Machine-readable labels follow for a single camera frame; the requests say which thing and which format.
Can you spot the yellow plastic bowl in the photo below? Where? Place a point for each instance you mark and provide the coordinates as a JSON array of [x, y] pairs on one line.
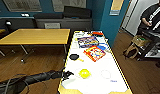
[[84, 73]]

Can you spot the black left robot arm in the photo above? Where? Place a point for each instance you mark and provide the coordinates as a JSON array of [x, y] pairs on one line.
[[29, 81]]

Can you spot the black bowl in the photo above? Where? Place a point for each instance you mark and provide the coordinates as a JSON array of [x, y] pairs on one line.
[[73, 57]]

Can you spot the small yellow game piece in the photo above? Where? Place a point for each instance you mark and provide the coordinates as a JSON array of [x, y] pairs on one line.
[[81, 60]]

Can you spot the white air hockey game table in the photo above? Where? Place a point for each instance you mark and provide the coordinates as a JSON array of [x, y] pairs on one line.
[[96, 85]]

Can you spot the colourful snack packets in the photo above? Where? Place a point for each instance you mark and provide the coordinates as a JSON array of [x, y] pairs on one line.
[[94, 54]]

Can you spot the white paper item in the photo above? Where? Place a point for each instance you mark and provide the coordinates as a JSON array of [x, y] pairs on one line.
[[79, 34]]

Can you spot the blue plate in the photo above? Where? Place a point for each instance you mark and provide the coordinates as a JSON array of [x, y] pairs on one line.
[[102, 48]]

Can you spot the white box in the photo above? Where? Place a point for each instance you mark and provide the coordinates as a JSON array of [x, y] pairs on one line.
[[102, 40]]

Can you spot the flat red box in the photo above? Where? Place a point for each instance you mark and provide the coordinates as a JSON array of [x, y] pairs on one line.
[[97, 33]]

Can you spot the wooden table with yellow top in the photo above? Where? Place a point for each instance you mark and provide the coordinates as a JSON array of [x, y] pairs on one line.
[[0, 32], [36, 36]]

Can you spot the grey sofa bench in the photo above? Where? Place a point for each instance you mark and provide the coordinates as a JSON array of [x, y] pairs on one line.
[[72, 22]]

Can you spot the white paper label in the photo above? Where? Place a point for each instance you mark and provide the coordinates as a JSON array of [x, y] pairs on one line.
[[52, 25]]

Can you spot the long black case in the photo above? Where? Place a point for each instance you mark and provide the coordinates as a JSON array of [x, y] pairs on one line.
[[77, 12]]

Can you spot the brown bag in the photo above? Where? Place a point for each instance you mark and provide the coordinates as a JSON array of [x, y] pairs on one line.
[[131, 50]]

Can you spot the dark sofa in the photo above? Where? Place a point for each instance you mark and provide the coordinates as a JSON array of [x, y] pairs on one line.
[[19, 24]]

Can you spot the round black object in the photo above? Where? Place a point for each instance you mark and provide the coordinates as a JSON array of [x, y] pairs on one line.
[[8, 24]]

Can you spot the cardboard box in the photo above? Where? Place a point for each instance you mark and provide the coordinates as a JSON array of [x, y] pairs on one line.
[[140, 40]]

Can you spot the white door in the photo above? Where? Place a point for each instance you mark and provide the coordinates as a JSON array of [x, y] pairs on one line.
[[132, 15]]

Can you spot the black wheeled cart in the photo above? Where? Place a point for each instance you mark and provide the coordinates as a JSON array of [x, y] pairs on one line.
[[152, 45]]

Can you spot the person in dark shirt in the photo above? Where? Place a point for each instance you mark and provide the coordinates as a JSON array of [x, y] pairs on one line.
[[152, 18]]

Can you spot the yellow wall poster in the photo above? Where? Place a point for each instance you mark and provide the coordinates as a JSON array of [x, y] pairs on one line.
[[116, 6]]

